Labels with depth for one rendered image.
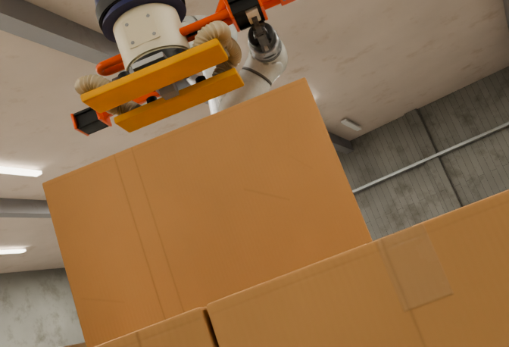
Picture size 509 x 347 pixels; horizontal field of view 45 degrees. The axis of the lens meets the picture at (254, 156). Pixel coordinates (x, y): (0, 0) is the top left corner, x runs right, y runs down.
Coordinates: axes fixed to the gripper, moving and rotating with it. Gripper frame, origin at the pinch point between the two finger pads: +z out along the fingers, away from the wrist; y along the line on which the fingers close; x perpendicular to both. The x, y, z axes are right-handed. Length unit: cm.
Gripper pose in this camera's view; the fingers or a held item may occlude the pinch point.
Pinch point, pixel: (250, 7)
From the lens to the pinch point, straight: 157.9
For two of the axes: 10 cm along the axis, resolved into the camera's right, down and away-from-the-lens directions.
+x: -9.3, 3.7, 0.8
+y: 3.4, 9.1, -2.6
